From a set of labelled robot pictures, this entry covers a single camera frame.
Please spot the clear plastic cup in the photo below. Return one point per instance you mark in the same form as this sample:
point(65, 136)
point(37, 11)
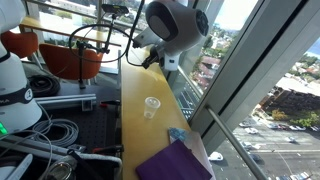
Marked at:
point(151, 106)

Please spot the grey metal handrail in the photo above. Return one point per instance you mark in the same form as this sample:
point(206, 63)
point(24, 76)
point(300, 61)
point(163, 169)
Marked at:
point(186, 80)
point(230, 140)

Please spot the white paper sheet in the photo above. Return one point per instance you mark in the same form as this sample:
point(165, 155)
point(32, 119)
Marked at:
point(178, 133)

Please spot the black perforated breadboard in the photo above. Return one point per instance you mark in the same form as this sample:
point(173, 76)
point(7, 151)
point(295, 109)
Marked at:
point(96, 126)

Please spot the purple cloth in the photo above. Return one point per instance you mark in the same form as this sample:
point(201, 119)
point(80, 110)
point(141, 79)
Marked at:
point(173, 163)

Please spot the aluminium extrusion bar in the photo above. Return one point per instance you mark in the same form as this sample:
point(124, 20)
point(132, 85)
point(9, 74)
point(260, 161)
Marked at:
point(63, 100)

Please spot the wooden desk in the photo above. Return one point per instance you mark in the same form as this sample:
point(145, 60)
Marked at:
point(50, 28)

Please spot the round metallic object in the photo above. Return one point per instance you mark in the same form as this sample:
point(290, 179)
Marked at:
point(60, 170)

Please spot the white plastic bar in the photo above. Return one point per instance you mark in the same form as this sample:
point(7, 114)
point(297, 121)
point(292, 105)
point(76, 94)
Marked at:
point(16, 168)

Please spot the black camera stand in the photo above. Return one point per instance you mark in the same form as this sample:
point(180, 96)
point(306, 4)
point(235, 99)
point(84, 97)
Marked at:
point(81, 70)

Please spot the black camera on stand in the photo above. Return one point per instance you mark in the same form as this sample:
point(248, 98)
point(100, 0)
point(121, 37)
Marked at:
point(115, 9)

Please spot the silver metal rail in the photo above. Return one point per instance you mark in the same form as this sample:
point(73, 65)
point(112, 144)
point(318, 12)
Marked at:
point(33, 143)

